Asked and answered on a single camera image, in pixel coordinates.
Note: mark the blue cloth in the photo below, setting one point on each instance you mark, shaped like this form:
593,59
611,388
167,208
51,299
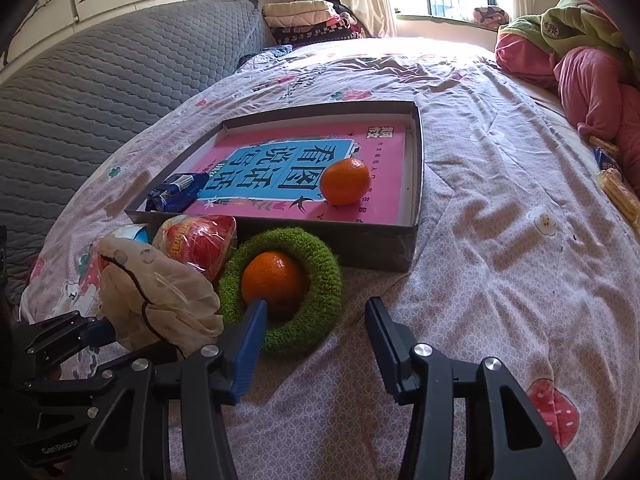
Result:
265,54

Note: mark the red round snack packet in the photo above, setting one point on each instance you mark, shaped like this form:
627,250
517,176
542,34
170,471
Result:
195,242

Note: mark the small blue snack packet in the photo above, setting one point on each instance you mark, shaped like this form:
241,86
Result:
607,160

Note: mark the patterned cushion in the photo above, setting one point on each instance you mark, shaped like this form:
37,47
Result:
490,15

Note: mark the pile of pink green blankets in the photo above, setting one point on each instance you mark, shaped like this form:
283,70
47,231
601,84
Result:
595,85

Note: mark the cream folded blanket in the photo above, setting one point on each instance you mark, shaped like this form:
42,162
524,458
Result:
297,12

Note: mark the blue white packet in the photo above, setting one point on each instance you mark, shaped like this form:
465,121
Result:
135,232

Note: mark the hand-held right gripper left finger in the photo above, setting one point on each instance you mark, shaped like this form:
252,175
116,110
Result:
251,347

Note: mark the yellow wafer packet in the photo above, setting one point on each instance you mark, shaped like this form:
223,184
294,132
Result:
617,192

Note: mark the green garment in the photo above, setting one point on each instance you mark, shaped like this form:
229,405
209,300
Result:
565,27

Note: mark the pink book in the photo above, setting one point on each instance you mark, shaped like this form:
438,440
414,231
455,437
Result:
380,175

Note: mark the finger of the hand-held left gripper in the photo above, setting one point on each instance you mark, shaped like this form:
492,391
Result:
70,387
100,332

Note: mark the grey cardboard box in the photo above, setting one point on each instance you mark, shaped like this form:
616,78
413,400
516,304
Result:
380,245

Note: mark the dark blue snack packet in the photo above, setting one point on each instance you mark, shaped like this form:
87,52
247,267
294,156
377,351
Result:
177,192

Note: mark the orange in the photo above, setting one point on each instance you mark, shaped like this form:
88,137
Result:
345,181
272,277

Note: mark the grey quilted headboard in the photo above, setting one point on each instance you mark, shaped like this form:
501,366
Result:
125,85

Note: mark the small yellow wafer snack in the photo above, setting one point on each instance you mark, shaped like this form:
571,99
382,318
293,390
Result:
605,145

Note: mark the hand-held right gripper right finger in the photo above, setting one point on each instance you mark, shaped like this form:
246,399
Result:
392,385

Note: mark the checkered folded blankets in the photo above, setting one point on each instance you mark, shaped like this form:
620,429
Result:
320,32

